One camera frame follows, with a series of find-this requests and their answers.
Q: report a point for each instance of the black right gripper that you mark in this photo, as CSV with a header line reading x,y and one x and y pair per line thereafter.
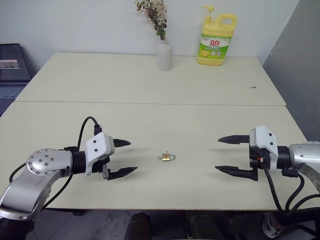
x,y
257,157

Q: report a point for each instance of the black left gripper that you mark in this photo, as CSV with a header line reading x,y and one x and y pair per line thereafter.
x,y
104,163

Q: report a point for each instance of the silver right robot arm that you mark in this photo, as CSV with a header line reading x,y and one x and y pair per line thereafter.
x,y
300,152

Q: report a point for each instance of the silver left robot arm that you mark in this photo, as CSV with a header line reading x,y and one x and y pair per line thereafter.
x,y
40,162

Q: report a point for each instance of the small brass padlock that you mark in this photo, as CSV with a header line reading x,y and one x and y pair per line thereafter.
x,y
167,156

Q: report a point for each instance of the dark rounded shape under table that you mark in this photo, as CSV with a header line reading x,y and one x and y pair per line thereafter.
x,y
137,226
200,226

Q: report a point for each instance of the white sneaker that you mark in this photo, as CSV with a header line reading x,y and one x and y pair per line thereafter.
x,y
271,226

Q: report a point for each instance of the white ceramic vase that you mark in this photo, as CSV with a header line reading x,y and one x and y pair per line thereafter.
x,y
164,56

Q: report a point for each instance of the yellow dish soap bottle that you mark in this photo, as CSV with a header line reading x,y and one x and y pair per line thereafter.
x,y
215,42

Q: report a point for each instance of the black laptop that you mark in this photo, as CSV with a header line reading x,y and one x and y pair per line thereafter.
x,y
11,72

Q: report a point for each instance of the dried flower bouquet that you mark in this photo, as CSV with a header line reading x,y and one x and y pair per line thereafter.
x,y
153,15

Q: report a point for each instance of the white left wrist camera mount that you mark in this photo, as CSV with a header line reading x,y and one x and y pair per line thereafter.
x,y
96,147

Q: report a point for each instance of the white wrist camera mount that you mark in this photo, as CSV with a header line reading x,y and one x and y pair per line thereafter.
x,y
265,142
96,147

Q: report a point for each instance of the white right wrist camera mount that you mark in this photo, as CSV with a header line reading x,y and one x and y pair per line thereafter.
x,y
265,142

